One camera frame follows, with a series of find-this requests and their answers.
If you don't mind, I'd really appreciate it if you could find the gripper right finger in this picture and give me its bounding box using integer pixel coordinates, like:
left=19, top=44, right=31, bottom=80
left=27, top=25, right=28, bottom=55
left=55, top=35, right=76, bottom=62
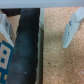
left=62, top=8, right=84, bottom=50

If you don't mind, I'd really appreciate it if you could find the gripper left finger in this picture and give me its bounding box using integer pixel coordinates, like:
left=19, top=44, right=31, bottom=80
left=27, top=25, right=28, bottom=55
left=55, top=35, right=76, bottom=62
left=0, top=9, right=16, bottom=44

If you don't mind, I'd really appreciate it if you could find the black drawer handle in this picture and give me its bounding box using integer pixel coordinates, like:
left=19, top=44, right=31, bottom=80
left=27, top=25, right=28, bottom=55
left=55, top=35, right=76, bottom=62
left=7, top=7, right=42, bottom=84

